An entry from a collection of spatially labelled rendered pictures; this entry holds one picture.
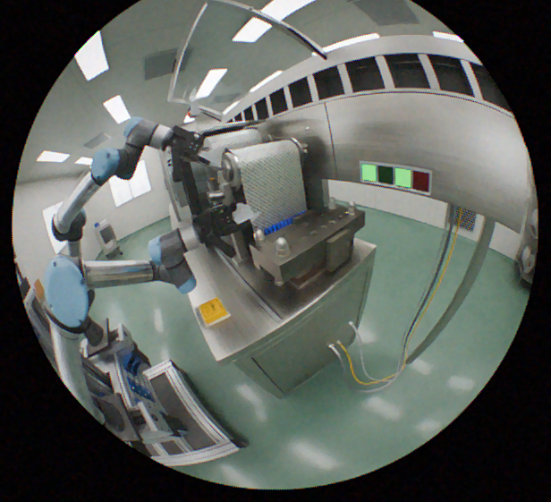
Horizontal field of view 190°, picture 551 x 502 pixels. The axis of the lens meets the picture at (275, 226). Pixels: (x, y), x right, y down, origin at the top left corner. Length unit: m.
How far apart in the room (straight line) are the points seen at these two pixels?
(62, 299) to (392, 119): 0.83
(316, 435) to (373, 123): 1.52
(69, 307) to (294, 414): 1.22
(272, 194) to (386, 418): 1.46
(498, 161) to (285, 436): 1.51
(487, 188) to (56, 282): 0.89
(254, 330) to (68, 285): 0.44
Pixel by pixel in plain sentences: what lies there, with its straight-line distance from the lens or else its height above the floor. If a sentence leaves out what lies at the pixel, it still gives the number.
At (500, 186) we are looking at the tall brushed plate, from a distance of 0.57.
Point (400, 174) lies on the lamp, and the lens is 0.56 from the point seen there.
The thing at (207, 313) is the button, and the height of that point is 0.92.
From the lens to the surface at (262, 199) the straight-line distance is 0.59.
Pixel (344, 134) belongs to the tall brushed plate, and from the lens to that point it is 0.64.
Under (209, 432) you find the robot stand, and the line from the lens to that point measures 1.23.
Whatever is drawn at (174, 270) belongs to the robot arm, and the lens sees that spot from 0.54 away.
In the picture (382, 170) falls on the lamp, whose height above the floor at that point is 1.20.
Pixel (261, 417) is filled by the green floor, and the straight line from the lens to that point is 1.33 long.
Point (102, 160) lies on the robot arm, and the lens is 0.46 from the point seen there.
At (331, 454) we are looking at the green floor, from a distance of 1.35.
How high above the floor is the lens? 1.29
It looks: 25 degrees down
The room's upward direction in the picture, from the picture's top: 11 degrees counter-clockwise
